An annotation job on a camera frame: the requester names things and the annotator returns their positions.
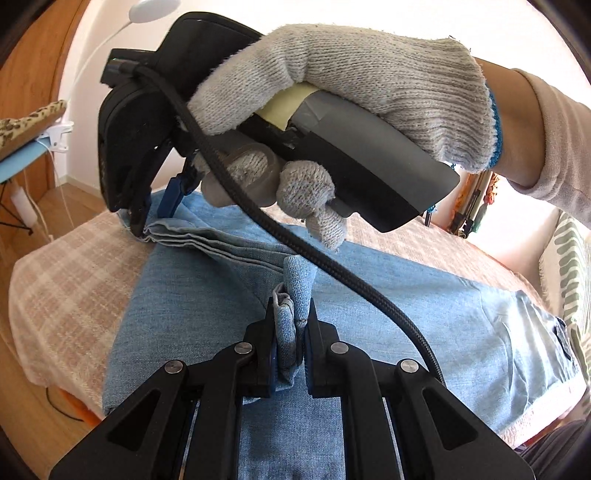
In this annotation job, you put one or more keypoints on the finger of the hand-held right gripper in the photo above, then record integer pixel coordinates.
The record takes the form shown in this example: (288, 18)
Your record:
(141, 217)
(173, 194)

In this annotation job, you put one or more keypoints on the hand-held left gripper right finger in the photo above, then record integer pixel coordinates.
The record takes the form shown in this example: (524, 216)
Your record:
(314, 364)

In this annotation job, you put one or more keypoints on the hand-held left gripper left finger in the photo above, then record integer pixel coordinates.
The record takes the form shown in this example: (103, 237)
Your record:
(265, 350)

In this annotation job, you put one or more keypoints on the light blue denim pants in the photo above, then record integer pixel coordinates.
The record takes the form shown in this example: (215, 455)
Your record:
(415, 314)

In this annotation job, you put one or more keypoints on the person's right forearm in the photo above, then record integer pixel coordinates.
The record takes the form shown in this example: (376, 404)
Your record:
(554, 129)

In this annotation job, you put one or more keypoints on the person's right hand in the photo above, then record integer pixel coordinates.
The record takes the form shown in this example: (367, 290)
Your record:
(369, 69)

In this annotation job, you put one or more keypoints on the pink checked blanket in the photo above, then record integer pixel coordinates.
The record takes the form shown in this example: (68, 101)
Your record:
(69, 277)

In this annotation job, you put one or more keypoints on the folded silver tripod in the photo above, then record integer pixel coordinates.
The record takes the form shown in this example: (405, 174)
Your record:
(478, 198)

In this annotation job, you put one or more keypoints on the ironing board leopard cover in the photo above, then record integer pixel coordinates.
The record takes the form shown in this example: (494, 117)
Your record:
(23, 159)

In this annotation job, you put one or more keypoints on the white clip lamp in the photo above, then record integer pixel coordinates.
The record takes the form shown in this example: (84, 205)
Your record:
(147, 8)

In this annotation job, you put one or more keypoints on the wooden wardrobe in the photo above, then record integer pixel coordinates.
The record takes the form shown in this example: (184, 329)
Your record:
(37, 60)

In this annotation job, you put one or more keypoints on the green striped white pillow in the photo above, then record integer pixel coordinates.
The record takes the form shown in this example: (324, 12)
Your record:
(572, 249)

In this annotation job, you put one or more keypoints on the person's dark patterned clothing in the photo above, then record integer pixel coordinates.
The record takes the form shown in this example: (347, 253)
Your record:
(558, 452)

